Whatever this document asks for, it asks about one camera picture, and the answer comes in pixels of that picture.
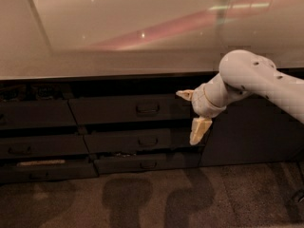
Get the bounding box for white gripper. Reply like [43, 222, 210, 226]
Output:
[176, 84, 226, 145]

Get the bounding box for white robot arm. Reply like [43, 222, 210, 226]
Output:
[176, 49, 304, 145]

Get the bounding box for dark grey drawer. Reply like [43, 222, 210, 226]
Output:
[0, 161, 97, 183]
[0, 135, 88, 159]
[84, 127, 191, 153]
[94, 152, 200, 174]
[0, 100, 76, 130]
[68, 94, 190, 124]

